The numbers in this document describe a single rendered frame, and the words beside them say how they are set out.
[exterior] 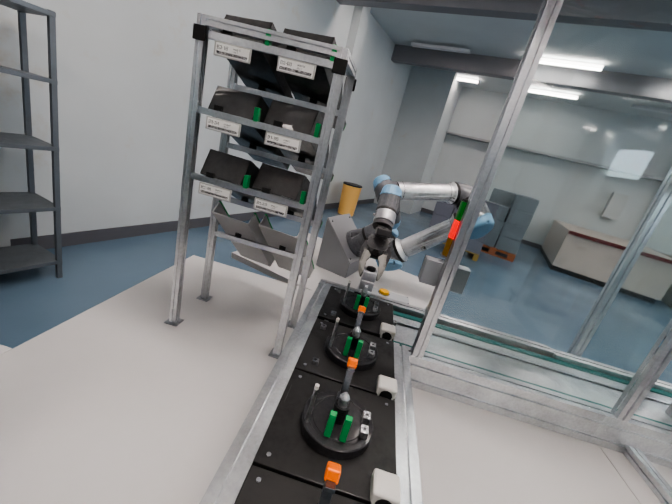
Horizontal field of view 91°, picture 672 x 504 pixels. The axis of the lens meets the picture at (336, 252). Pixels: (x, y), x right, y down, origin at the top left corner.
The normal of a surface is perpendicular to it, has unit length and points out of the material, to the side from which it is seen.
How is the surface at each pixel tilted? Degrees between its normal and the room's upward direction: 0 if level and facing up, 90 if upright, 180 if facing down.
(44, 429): 0
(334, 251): 90
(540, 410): 90
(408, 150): 90
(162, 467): 0
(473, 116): 90
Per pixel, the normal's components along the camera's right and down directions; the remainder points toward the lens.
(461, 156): -0.45, 0.18
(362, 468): 0.24, -0.92
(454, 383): -0.15, 0.29
